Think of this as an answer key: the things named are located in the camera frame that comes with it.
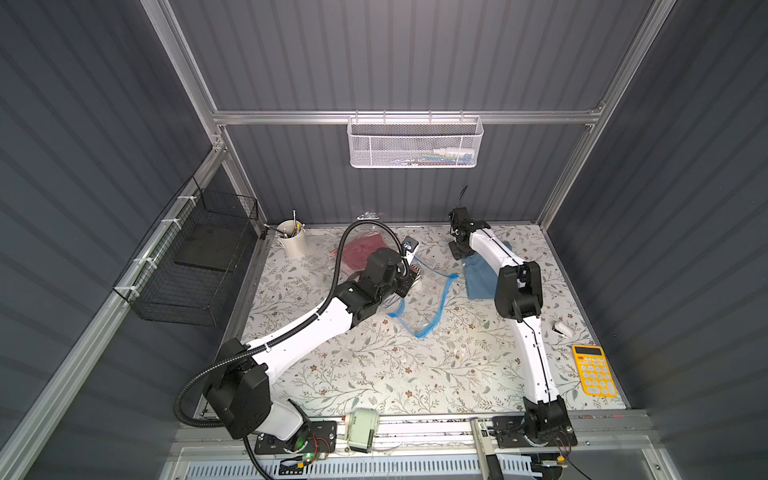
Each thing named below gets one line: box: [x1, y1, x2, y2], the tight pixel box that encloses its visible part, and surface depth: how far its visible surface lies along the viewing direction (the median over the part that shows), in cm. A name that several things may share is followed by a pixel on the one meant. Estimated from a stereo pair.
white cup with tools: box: [276, 209, 306, 258], surface depth 108 cm
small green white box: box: [345, 407, 380, 454], surface depth 72 cm
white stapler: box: [551, 322, 573, 338], surface depth 91 cm
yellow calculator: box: [572, 344, 619, 398], surface depth 84 cm
